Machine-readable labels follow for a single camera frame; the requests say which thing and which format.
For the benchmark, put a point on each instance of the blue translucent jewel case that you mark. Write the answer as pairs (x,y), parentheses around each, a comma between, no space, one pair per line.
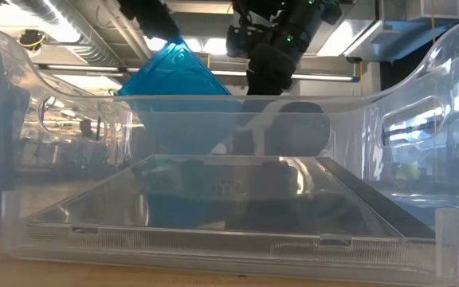
(173,71)

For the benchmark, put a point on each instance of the black clear-lid jewel case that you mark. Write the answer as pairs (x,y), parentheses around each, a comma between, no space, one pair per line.
(221,207)

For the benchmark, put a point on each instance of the long ceiling light bar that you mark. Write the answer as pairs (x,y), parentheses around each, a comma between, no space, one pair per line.
(325,77)

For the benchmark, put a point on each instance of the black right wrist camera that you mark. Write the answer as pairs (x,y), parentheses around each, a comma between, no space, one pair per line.
(281,36)

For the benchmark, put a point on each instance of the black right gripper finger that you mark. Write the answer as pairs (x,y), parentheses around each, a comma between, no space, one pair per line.
(239,42)

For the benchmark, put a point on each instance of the corrugated silver ceiling duct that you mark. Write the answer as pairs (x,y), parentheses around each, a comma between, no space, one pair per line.
(66,36)

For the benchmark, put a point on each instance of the person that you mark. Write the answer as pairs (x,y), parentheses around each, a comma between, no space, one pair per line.
(87,128)

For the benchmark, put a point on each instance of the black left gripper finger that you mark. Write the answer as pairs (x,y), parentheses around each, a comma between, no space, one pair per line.
(150,16)

